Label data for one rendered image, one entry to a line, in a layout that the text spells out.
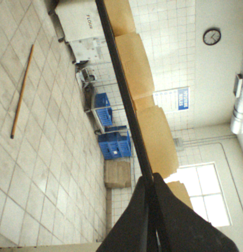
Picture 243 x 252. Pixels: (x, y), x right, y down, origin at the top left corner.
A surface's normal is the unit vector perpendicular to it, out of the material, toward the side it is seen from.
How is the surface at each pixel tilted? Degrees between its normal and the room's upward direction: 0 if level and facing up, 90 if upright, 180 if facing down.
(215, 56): 90
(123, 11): 84
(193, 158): 90
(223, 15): 90
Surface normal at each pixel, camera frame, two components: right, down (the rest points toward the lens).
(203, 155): -0.18, -0.65
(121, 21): 0.11, 0.63
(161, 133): -0.14, -0.16
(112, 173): 0.22, -0.66
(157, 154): -0.03, 0.21
